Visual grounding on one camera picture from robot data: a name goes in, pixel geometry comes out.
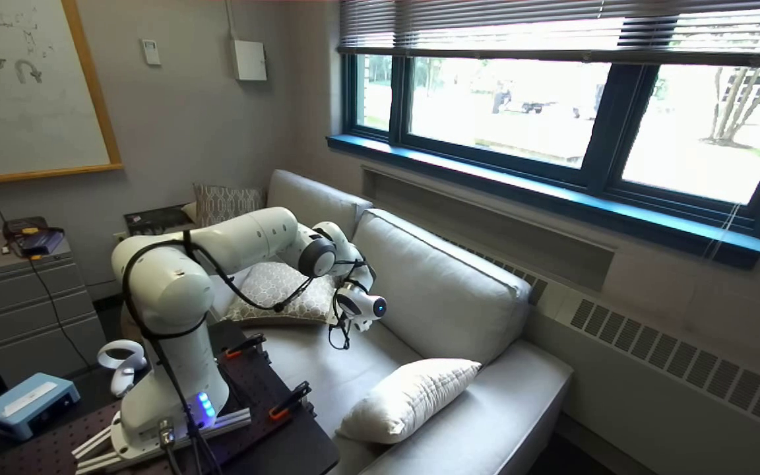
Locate dark patterned cushion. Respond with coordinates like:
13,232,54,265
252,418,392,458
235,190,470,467
194,181,267,228

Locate white VR controller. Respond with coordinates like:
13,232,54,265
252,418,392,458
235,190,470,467
95,338,152,400

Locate black robot table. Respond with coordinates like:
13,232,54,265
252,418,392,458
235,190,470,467
0,325,344,475

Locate grey sofa back cushion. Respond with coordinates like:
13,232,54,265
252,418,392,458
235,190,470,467
265,165,376,232
352,206,534,384

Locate cream pleated pillow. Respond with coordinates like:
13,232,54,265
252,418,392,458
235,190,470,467
335,352,484,445

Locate grey filing cabinet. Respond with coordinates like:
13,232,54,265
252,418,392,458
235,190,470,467
0,228,108,389

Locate honeycomb patterned pillow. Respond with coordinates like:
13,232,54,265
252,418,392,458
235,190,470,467
219,257,339,327

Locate wide blue framed window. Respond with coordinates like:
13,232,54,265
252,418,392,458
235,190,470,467
325,42,760,271

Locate white wall box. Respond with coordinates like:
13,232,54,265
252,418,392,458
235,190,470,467
222,0,272,86

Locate orange black clamp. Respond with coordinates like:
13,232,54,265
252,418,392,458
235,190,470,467
267,376,315,422
219,331,269,363

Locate blue plastic box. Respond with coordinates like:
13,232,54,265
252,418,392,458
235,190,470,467
0,370,86,442

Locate white wall thermostat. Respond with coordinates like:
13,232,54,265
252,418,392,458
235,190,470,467
139,36,166,71

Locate window blinds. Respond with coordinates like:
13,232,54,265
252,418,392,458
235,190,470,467
335,0,760,66

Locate wood framed whiteboard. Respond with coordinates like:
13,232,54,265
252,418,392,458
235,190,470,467
0,0,127,191

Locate grey sofa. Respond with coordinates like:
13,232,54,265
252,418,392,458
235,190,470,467
194,165,575,475

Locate dark device with purple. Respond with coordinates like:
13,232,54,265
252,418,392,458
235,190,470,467
4,213,71,257

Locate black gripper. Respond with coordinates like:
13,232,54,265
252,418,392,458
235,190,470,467
325,289,368,352

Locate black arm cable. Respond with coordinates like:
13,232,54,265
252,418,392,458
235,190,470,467
117,228,377,475

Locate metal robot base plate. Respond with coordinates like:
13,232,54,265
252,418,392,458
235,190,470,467
71,403,256,475

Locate heater vent grille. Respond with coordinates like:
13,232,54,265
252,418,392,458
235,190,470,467
521,265,760,440

